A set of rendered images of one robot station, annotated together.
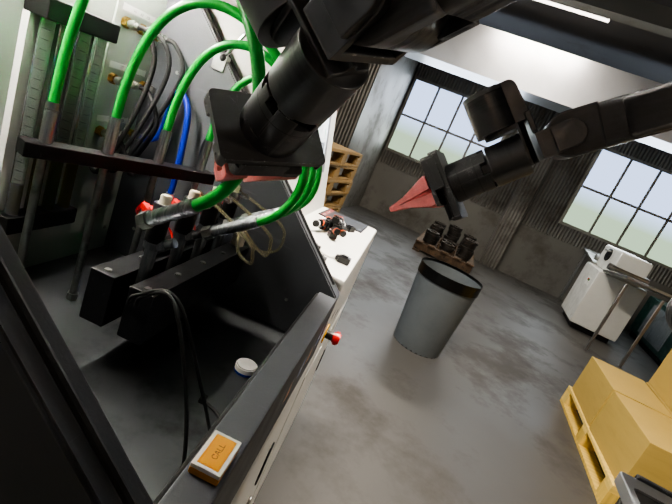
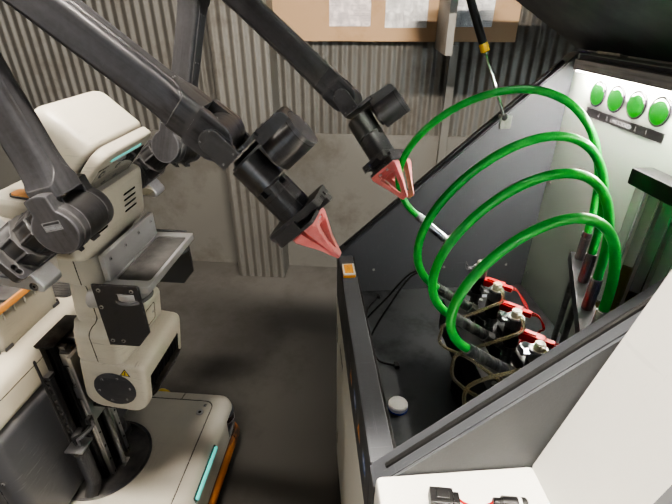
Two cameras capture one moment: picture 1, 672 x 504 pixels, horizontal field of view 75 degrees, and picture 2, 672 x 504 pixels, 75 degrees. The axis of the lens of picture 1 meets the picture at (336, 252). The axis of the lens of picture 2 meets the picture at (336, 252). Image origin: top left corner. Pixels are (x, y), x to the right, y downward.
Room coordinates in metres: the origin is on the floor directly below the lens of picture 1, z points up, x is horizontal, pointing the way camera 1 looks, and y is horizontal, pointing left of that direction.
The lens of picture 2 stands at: (1.27, -0.16, 1.54)
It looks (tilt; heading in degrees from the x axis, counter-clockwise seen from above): 29 degrees down; 170
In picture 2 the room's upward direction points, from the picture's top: straight up
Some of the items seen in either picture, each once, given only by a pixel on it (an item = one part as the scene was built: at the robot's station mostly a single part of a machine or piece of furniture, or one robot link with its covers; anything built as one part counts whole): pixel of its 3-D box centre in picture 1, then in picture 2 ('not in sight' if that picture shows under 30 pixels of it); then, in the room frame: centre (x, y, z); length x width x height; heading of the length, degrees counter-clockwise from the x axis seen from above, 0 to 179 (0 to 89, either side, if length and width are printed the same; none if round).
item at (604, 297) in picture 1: (605, 291); not in sight; (6.00, -3.57, 0.58); 2.46 x 0.61 x 1.16; 165
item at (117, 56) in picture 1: (131, 81); not in sight; (0.85, 0.49, 1.20); 0.13 x 0.03 x 0.31; 175
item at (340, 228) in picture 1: (336, 223); not in sight; (1.31, 0.03, 1.01); 0.23 x 0.11 x 0.06; 175
